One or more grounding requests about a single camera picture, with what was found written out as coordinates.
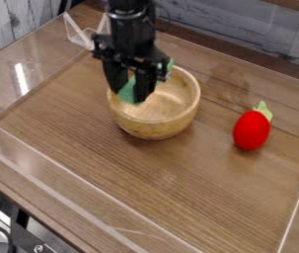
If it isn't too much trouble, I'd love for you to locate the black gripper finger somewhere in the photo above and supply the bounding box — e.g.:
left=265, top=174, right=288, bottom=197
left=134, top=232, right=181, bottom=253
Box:
left=103, top=59, right=129, bottom=93
left=134, top=66, right=157, bottom=103

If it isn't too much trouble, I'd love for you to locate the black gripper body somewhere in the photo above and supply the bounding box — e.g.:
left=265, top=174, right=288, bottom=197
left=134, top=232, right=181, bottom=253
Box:
left=91, top=34, right=173, bottom=71

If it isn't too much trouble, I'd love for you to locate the green rectangular block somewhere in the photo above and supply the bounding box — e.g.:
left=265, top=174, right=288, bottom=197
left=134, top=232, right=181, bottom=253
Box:
left=118, top=58, right=174, bottom=105

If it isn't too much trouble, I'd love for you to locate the light wooden bowl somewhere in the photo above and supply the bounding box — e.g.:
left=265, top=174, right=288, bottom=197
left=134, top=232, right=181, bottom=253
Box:
left=107, top=65, right=201, bottom=139

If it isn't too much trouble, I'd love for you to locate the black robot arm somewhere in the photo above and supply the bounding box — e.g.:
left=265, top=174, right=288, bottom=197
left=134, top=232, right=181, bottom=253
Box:
left=91, top=0, right=173, bottom=104

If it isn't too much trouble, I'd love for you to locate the red plush strawberry toy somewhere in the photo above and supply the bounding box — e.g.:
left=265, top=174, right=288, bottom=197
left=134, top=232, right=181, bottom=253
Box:
left=233, top=101, right=273, bottom=151

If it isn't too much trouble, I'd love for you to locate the black metal table leg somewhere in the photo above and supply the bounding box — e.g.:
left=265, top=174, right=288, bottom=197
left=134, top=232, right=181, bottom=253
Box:
left=11, top=206, right=58, bottom=253

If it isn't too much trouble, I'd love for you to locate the clear acrylic corner bracket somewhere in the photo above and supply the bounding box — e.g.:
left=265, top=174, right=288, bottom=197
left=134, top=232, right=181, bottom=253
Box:
left=63, top=12, right=111, bottom=51

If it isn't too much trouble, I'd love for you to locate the clear acrylic tray wall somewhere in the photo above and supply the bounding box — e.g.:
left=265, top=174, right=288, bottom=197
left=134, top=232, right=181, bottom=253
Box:
left=0, top=127, right=201, bottom=253

